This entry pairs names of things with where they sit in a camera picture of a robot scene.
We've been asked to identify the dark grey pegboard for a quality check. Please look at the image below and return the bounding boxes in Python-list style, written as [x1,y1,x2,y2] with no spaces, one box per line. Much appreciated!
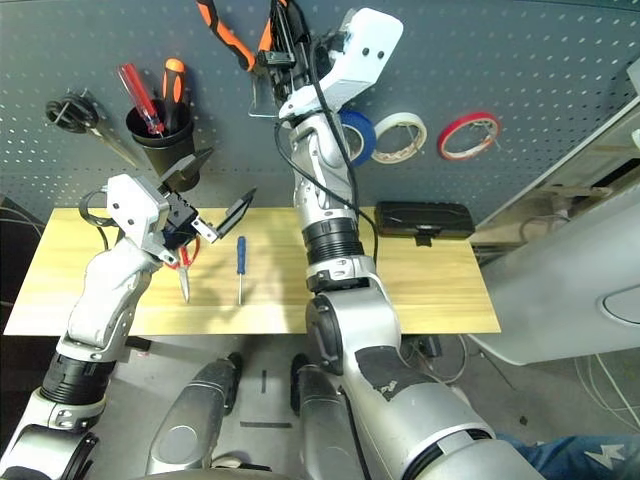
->
[0,0,640,241]

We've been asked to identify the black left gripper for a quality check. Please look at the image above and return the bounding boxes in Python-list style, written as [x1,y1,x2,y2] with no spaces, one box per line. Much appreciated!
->
[159,146,259,251]

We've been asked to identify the white floor cable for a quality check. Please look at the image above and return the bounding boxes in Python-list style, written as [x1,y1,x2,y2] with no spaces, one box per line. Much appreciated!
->
[574,352,640,431]

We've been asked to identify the red handled scissors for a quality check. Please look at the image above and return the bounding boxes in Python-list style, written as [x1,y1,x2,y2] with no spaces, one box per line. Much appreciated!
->
[167,234,202,305]

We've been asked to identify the silver right robot leg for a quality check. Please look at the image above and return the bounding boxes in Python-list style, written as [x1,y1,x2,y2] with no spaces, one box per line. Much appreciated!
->
[289,352,371,480]

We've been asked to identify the black tool case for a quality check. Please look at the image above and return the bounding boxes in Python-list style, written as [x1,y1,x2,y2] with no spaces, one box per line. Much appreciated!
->
[374,200,475,247]

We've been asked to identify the black plastic cup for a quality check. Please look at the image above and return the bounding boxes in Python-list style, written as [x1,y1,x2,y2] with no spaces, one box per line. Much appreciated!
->
[124,98,202,194]

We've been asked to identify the large white cabinet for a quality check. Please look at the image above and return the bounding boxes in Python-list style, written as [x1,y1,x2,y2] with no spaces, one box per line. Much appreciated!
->
[467,179,640,366]

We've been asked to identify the metal rack frame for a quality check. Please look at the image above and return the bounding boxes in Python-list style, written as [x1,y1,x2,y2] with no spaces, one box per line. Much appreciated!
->
[474,94,640,231]

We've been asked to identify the metal wire pliers hook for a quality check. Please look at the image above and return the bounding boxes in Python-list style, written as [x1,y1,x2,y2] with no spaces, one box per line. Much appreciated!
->
[248,74,281,120]

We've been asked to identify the silver left robot leg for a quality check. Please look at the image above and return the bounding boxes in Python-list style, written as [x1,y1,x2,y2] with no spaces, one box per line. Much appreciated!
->
[144,352,245,476]

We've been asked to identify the blue tape roll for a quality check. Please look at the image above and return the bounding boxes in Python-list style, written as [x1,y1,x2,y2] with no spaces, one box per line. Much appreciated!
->
[339,109,377,167]

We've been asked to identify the black handled scissors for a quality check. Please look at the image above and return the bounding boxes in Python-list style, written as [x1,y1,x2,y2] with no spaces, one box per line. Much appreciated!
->
[45,89,146,169]

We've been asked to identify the red handled screwdriver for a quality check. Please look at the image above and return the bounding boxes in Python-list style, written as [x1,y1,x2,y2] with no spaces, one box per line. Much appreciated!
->
[117,63,166,139]

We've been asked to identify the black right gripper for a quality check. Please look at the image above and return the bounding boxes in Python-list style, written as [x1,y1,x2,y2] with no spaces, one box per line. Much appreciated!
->
[257,0,341,106]

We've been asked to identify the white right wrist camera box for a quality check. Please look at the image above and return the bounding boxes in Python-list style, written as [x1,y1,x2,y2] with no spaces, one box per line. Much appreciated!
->
[278,7,405,120]

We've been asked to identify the blue handled screwdriver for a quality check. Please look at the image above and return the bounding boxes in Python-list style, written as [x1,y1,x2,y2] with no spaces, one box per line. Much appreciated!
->
[235,235,248,306]

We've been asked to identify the orange black pliers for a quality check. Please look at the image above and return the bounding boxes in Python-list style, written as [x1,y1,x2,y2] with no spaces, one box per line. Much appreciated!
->
[195,0,289,74]

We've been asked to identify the white tape roll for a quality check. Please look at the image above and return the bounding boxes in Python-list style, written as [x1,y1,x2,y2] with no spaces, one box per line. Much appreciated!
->
[370,112,429,165]

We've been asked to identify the orange black screwdriver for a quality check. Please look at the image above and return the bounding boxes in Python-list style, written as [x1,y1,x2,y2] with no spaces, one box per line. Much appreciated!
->
[162,58,187,134]

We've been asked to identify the black box under table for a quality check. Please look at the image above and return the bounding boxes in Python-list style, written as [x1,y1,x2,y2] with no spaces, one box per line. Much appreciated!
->
[417,334,444,359]

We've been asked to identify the red tape roll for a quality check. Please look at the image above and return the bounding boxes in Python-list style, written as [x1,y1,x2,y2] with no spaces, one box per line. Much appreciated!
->
[437,111,503,161]

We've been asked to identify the blue jeans person leg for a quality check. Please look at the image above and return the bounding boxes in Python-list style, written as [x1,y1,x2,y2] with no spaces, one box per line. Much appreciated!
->
[494,432,640,480]

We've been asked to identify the grey robot waist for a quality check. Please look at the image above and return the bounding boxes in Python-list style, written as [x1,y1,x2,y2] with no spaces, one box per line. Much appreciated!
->
[124,452,274,480]

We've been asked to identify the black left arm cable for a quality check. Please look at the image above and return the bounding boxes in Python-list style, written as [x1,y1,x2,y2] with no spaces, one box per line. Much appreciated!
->
[78,187,121,249]

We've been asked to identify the silver robot leg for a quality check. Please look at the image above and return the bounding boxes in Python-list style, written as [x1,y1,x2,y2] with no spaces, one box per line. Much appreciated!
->
[144,352,245,476]
[289,352,371,480]

